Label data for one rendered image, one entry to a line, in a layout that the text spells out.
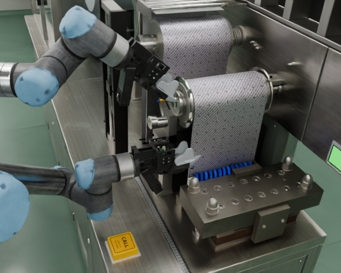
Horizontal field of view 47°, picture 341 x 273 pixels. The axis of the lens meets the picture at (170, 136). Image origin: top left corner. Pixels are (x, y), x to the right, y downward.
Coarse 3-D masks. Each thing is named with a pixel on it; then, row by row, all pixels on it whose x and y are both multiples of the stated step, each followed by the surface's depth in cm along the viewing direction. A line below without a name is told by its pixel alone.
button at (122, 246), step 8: (128, 232) 112; (112, 240) 109; (120, 240) 109; (128, 240) 109; (112, 248) 107; (120, 248) 107; (128, 248) 107; (136, 248) 107; (112, 256) 107; (120, 256) 106; (128, 256) 107
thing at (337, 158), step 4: (336, 148) 102; (332, 152) 104; (336, 152) 103; (340, 152) 101; (332, 156) 104; (336, 156) 103; (340, 156) 101; (332, 160) 104; (336, 160) 103; (340, 160) 102; (336, 164) 103; (340, 164) 102; (340, 168) 102
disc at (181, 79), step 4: (180, 76) 109; (176, 80) 111; (180, 80) 108; (184, 80) 106; (184, 84) 106; (188, 88) 104; (188, 92) 105; (188, 96) 105; (192, 100) 104; (192, 104) 104; (192, 108) 104; (192, 112) 105; (192, 116) 105; (188, 120) 108; (192, 120) 107; (180, 124) 114; (184, 124) 111; (188, 124) 108
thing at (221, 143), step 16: (192, 128) 110; (208, 128) 112; (224, 128) 114; (240, 128) 116; (256, 128) 119; (192, 144) 112; (208, 144) 115; (224, 144) 117; (240, 144) 120; (256, 144) 123; (208, 160) 118; (224, 160) 121; (240, 160) 124
